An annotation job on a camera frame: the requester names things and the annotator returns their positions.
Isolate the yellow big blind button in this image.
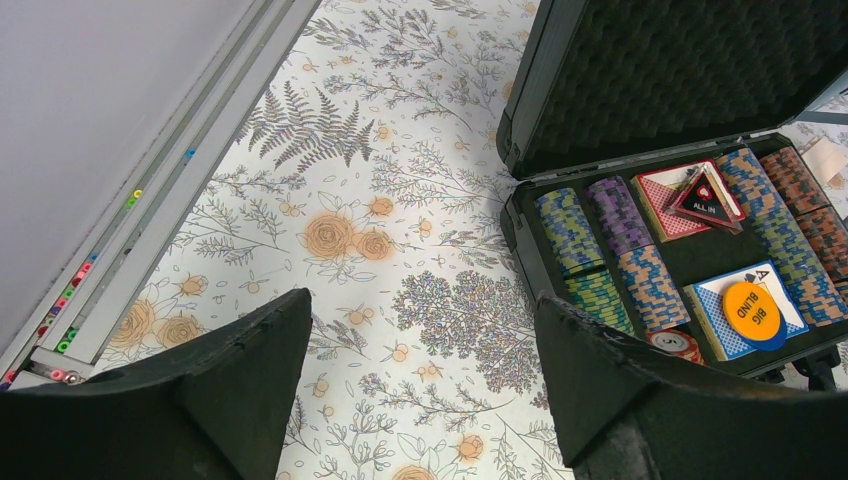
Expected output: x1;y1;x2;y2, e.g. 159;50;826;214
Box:
722;282;781;341

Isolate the blue tripod stand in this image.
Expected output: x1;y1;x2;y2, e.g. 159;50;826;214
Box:
789;68;847;125

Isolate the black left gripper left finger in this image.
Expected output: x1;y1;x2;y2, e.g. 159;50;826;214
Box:
1;288;312;479

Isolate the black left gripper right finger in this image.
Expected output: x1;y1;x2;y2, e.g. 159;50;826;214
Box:
534;293;847;479

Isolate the black all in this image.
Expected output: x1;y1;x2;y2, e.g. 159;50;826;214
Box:
665;166;743;234

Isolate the red yellow chip row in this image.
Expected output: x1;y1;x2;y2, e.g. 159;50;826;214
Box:
647;329;706;366

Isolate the green chip row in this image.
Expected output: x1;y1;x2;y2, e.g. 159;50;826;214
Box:
534;188;635;335

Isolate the orange blue chip row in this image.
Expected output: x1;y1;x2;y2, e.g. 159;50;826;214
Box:
759;147;847;302

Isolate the red card deck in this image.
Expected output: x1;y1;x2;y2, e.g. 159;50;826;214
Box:
631;159;746;243

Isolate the purple blue chip row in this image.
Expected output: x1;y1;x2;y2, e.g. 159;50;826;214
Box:
585;176;691;333

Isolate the blue small blind button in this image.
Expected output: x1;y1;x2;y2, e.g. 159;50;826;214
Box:
743;315;787;352

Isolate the floral table mat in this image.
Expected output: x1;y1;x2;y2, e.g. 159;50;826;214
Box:
96;1;568;479

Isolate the blue card deck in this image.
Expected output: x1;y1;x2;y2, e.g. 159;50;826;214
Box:
684;261;809;361

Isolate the black poker set case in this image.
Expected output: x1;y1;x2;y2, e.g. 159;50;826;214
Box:
495;0;848;392

